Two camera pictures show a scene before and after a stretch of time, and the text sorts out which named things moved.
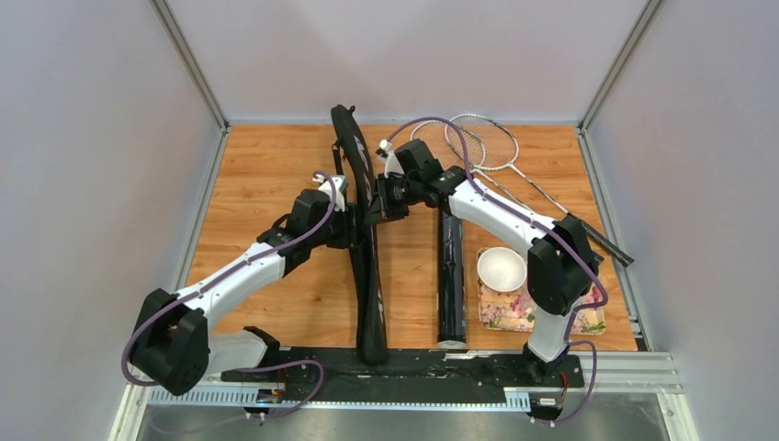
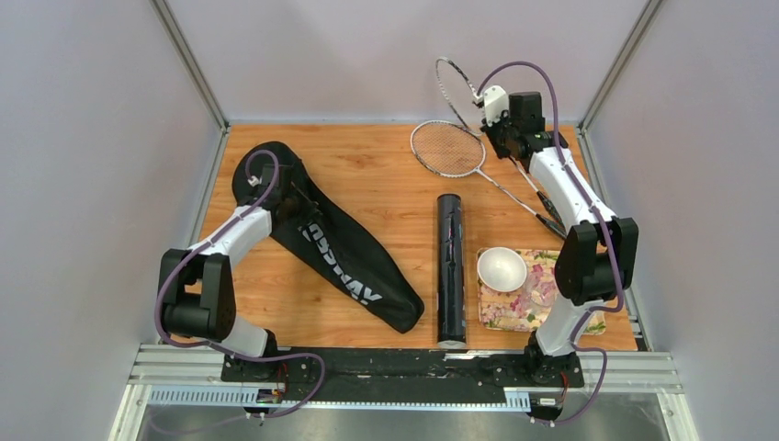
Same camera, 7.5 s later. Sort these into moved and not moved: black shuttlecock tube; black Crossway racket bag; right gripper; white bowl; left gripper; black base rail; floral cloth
Moved: left gripper; right gripper; black Crossway racket bag
Not moved: white bowl; floral cloth; black shuttlecock tube; black base rail
